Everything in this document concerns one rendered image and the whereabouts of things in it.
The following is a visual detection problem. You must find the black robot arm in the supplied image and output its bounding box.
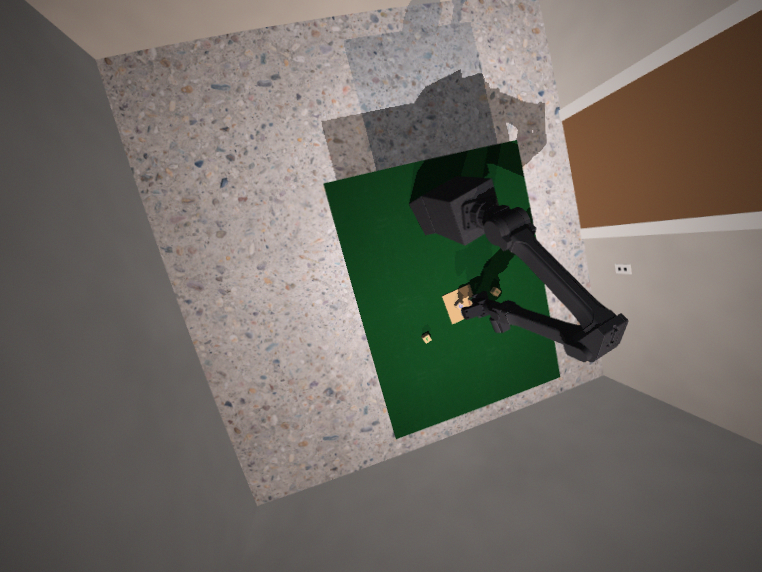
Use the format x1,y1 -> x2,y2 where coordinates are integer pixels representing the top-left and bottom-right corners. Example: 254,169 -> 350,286
461,196 -> 628,362

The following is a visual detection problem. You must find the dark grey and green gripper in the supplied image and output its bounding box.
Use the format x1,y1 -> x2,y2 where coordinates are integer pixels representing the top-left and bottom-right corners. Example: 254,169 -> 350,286
470,291 -> 489,309

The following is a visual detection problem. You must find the peach flat mat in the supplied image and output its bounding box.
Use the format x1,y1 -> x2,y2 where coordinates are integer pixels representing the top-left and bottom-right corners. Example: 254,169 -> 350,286
442,284 -> 473,324

